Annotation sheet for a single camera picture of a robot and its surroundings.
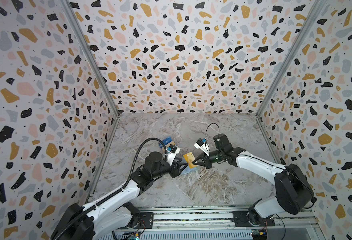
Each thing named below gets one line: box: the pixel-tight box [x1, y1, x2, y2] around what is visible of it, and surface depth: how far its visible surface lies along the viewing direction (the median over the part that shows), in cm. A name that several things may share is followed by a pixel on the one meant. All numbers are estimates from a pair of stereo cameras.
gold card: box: [183, 152, 198, 169], surface depth 81 cm
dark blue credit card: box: [158, 136, 173, 148], surface depth 99 cm
